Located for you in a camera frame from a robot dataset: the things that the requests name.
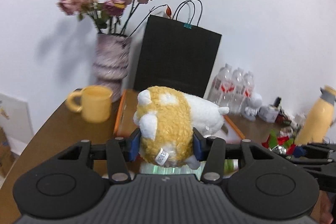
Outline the yellow white plush toy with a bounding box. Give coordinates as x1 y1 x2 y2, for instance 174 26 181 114
133 86 230 169

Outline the green spray bottle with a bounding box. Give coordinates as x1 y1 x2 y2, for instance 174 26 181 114
139 159 239 178

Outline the red orange cardboard box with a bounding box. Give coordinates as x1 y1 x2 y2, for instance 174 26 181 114
113 89 245 143

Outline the yellow thermos bottle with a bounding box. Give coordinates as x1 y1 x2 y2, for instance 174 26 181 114
294 85 335 145

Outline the small white tin box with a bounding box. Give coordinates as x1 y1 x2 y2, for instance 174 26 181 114
258 105 279 123

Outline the white astronaut figurine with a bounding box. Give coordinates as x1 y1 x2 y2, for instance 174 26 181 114
240 92 263 121

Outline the yellow ceramic mug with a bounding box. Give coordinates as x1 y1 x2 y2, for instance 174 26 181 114
65 85 113 123

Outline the clear water bottle left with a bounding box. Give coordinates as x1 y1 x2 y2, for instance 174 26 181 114
207 63 234 107

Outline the clear water bottle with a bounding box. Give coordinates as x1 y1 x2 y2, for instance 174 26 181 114
207 63 234 107
230 68 244 114
241 71 255 109

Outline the clear water bottle middle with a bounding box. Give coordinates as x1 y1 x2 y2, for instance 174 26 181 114
230 68 244 114

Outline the clear water bottle right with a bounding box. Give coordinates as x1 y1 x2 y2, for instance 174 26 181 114
241 71 255 109

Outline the purple white ceramic vase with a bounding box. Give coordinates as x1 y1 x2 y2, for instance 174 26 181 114
92 34 131 102

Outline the black paper shopping bag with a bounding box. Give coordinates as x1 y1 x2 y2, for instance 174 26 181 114
133 12 222 97

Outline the white canvas picture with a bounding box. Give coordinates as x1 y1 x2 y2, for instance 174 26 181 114
1 93 34 155

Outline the green binder clip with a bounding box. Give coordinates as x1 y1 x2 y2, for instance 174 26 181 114
183 22 192 30

